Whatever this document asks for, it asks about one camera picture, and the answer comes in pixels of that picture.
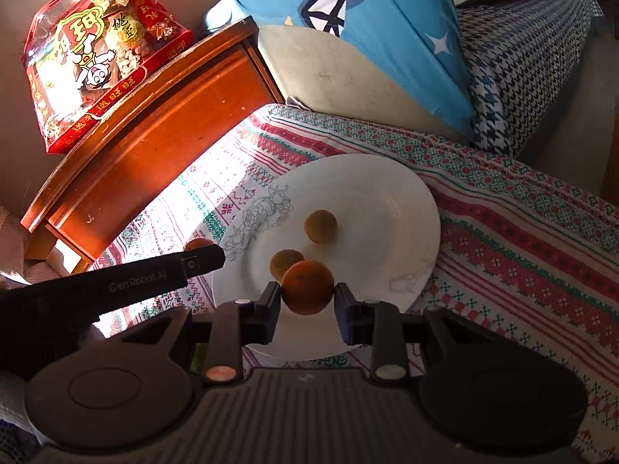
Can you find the red snack gift bucket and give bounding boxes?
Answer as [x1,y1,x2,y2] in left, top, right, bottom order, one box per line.
[22,0,194,154]

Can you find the white floral plate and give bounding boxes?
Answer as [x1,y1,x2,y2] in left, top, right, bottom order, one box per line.
[211,154,442,361]

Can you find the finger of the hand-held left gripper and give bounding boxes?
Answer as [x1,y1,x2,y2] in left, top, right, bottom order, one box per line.
[181,245,226,282]

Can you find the cardboard box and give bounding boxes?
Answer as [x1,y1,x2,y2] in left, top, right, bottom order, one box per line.
[24,232,92,276]

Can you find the small brown longan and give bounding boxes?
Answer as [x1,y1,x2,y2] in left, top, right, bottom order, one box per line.
[269,249,305,282]
[304,209,338,243]

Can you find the blue and beige pillow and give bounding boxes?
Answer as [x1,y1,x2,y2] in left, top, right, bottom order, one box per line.
[234,0,479,143]

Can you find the brown wooden nightstand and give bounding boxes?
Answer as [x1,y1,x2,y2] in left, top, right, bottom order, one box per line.
[20,15,286,264]

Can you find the red green patterned cloth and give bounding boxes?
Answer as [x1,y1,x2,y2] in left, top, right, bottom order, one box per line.
[87,104,619,464]

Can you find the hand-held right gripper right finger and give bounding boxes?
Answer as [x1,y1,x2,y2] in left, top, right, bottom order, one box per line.
[333,281,489,382]

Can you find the houndstooth blanket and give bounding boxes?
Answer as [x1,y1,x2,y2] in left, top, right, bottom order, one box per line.
[455,0,605,155]

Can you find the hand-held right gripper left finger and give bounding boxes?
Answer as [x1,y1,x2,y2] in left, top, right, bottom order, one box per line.
[118,281,282,385]

